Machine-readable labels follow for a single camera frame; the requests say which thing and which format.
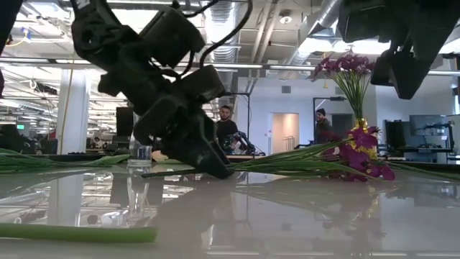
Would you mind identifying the clear glass vase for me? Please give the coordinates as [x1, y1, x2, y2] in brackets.
[128, 133, 154, 167]

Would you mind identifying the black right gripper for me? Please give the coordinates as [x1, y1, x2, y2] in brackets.
[337, 0, 434, 101]

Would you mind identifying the white building pillar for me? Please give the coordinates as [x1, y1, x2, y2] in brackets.
[56, 69, 91, 155]

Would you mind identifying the yellow glass vase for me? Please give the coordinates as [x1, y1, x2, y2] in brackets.
[350, 117, 379, 161]

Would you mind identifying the purple flower bunch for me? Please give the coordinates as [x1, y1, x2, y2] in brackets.
[142, 125, 396, 183]
[311, 52, 377, 122]

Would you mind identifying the silver ventilation duct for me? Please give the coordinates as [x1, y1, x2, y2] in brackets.
[283, 0, 346, 69]

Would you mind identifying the person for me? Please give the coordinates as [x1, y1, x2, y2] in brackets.
[314, 107, 336, 145]
[214, 104, 241, 154]

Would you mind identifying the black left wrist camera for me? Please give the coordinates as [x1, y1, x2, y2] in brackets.
[139, 6, 206, 69]

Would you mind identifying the black computer monitor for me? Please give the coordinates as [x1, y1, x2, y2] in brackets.
[409, 114, 449, 137]
[115, 106, 134, 137]
[384, 119, 408, 149]

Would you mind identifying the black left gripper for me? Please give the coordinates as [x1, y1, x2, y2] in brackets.
[96, 46, 235, 180]

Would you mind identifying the white blossom flower bunch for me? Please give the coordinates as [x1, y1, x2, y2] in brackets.
[0, 147, 131, 174]

